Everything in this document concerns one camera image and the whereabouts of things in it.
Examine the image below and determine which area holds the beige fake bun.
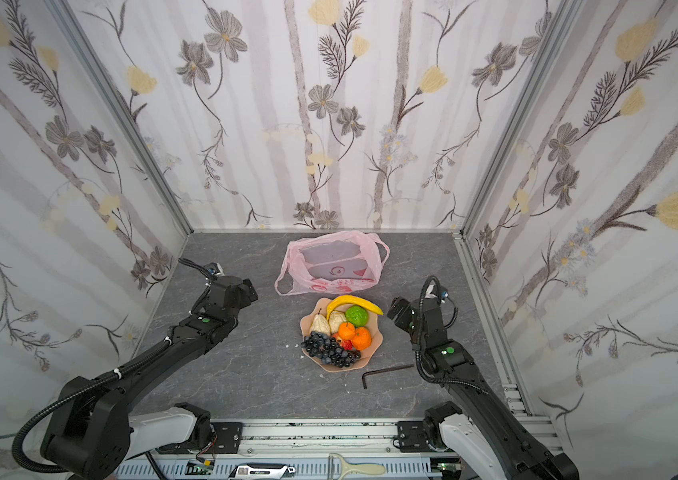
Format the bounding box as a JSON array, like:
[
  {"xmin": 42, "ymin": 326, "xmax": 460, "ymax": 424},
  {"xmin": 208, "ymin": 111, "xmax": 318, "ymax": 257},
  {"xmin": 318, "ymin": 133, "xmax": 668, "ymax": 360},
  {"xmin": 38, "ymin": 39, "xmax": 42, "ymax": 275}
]
[
  {"xmin": 309, "ymin": 313, "xmax": 332, "ymax": 337},
  {"xmin": 328, "ymin": 311, "xmax": 347, "ymax": 335}
]

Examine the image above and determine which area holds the small orange fake fruit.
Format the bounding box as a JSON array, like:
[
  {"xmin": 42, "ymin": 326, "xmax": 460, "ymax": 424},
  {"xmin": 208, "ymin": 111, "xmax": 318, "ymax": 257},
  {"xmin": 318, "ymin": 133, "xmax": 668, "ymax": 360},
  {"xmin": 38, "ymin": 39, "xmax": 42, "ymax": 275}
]
[{"xmin": 337, "ymin": 322, "xmax": 356, "ymax": 341}]

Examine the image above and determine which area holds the black hex key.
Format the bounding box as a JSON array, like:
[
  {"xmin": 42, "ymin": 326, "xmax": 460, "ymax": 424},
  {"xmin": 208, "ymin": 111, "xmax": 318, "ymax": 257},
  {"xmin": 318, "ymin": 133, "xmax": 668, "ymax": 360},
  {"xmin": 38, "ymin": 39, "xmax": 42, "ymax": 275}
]
[{"xmin": 361, "ymin": 364, "xmax": 414, "ymax": 390}]

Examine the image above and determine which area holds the peach plastic bowl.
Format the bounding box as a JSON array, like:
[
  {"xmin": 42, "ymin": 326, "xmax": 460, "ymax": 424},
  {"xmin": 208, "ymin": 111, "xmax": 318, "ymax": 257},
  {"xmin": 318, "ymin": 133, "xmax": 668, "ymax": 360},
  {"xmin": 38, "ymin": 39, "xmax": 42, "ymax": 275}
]
[{"xmin": 299, "ymin": 297, "xmax": 383, "ymax": 373}]

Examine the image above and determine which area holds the yellow fake banana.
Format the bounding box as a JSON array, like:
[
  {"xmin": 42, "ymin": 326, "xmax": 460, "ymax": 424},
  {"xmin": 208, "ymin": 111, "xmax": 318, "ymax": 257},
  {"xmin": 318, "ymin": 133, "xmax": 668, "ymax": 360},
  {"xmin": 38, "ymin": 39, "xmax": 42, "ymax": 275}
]
[{"xmin": 325, "ymin": 295, "xmax": 383, "ymax": 319}]

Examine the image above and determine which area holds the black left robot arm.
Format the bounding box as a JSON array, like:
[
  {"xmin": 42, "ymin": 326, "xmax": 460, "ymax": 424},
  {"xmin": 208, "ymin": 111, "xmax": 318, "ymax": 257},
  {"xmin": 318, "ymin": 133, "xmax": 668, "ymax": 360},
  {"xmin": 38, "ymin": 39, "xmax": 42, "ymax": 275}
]
[{"xmin": 11, "ymin": 258, "xmax": 258, "ymax": 479}]

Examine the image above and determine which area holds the green fake fruit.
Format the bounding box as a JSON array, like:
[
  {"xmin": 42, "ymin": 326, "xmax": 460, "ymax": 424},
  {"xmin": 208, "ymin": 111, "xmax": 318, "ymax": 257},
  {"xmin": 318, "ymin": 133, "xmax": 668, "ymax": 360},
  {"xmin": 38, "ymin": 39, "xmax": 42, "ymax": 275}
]
[{"xmin": 345, "ymin": 305, "xmax": 369, "ymax": 328}]

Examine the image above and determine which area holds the orange fake tangerine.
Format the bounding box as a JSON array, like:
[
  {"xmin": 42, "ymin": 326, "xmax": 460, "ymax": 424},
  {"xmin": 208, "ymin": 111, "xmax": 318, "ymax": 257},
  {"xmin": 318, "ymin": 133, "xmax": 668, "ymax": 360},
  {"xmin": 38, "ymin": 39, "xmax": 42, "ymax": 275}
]
[{"xmin": 351, "ymin": 327, "xmax": 373, "ymax": 351}]

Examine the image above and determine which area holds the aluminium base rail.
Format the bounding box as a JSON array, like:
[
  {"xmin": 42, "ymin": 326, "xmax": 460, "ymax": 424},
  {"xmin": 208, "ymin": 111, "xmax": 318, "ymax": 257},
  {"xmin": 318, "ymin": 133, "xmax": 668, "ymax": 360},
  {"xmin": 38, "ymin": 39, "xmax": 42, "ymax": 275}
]
[{"xmin": 92, "ymin": 416, "xmax": 568, "ymax": 480}]

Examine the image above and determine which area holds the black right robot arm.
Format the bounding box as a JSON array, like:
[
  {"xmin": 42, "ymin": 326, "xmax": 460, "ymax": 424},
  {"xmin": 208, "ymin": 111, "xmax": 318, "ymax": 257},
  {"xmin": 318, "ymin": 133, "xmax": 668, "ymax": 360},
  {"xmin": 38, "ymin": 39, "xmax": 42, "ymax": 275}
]
[{"xmin": 387, "ymin": 297, "xmax": 580, "ymax": 479}]

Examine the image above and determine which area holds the white utility knife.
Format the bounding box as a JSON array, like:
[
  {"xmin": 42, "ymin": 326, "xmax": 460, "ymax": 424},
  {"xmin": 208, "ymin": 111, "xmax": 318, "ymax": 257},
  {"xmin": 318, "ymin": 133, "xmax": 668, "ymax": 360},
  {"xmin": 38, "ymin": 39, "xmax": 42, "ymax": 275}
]
[{"xmin": 228, "ymin": 463, "xmax": 296, "ymax": 480}]

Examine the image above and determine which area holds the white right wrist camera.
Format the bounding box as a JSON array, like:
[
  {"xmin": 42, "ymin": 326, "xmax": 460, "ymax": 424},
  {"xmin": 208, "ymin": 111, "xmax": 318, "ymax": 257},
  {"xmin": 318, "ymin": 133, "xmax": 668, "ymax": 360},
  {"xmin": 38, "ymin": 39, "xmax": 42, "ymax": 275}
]
[{"xmin": 425, "ymin": 283, "xmax": 449, "ymax": 303}]

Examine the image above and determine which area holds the cream handled peeler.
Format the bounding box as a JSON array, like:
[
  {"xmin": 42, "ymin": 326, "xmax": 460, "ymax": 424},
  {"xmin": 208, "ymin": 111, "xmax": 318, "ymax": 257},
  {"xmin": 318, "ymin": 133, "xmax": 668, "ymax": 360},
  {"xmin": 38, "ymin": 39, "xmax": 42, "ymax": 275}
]
[{"xmin": 327, "ymin": 453, "xmax": 387, "ymax": 480}]

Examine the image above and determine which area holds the pink plastic bag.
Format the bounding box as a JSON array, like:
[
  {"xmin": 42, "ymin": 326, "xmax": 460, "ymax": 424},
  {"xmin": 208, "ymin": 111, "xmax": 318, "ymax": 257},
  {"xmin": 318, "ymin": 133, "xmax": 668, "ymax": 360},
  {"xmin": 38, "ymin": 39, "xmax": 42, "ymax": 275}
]
[{"xmin": 274, "ymin": 230, "xmax": 390, "ymax": 296}]

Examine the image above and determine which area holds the black grape bunch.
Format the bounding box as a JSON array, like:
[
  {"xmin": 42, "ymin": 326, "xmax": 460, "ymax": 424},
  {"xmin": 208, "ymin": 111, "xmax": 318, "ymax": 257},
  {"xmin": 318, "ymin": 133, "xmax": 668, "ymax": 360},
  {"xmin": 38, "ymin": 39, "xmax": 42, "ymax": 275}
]
[{"xmin": 300, "ymin": 334, "xmax": 361, "ymax": 368}]

